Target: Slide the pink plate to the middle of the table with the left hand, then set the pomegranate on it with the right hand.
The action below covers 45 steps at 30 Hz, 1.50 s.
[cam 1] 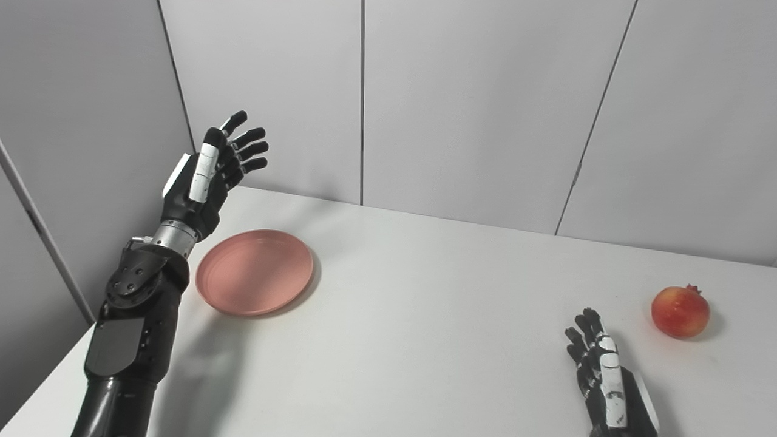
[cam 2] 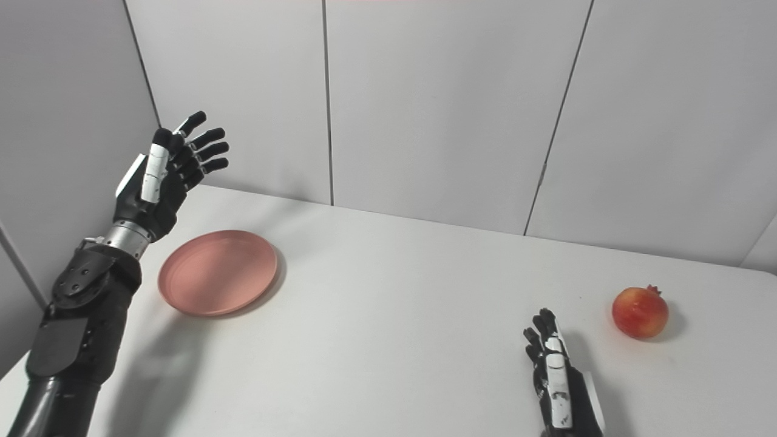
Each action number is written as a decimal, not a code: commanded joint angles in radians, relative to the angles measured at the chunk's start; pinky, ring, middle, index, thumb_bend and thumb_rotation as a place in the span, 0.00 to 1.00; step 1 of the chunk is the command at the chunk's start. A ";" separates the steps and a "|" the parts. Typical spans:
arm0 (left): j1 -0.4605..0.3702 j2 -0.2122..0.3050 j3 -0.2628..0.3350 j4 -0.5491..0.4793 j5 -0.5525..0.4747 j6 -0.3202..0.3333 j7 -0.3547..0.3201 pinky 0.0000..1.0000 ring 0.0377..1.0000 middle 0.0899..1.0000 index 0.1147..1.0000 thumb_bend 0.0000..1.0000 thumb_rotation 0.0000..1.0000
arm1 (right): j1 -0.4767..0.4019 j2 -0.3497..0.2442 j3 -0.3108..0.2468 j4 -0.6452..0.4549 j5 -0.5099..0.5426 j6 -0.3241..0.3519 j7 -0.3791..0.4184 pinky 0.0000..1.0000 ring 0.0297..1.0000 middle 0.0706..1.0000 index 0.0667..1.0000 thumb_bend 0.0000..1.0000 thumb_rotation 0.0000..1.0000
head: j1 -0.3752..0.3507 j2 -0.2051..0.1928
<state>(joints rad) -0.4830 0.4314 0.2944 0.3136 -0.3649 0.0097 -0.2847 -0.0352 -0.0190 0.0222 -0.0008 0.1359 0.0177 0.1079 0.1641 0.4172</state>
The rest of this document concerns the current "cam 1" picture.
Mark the red yellow pomegranate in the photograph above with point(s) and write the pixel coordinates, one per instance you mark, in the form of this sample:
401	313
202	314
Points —
680	312

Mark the pink round plate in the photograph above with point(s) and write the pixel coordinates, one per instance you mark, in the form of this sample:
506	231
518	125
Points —
255	273

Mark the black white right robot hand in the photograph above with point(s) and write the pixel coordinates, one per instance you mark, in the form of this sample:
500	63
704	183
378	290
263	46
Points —
613	388

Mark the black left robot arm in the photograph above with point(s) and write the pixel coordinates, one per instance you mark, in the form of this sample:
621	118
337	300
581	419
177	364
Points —
130	340

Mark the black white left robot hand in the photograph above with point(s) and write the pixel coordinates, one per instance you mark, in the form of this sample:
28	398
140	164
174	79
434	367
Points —
203	176

